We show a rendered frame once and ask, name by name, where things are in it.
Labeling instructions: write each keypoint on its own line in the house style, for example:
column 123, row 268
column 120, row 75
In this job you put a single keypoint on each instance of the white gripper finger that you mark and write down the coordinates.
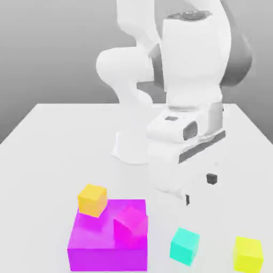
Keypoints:
column 211, row 179
column 187, row 200

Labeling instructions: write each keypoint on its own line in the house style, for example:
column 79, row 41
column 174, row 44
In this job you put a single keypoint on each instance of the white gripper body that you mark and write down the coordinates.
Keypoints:
column 170, row 170

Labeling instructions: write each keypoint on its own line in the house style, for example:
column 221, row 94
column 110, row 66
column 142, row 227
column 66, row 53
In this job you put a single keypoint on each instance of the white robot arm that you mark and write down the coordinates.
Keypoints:
column 192, row 64

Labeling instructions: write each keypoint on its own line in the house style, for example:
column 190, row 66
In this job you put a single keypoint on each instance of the small cyan cube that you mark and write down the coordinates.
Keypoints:
column 184, row 247

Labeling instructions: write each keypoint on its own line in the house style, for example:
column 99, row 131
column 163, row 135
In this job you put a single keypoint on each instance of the small pink cube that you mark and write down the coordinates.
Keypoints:
column 130, row 224

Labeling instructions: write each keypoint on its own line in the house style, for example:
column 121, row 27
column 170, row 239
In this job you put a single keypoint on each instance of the small yellow cube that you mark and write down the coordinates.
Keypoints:
column 248, row 256

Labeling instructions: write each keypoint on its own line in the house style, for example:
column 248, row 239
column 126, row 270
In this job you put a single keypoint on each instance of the small orange cube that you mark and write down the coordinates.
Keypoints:
column 92, row 200

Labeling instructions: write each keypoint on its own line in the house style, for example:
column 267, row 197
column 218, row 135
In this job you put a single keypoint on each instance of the large magenta box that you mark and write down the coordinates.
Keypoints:
column 93, row 245

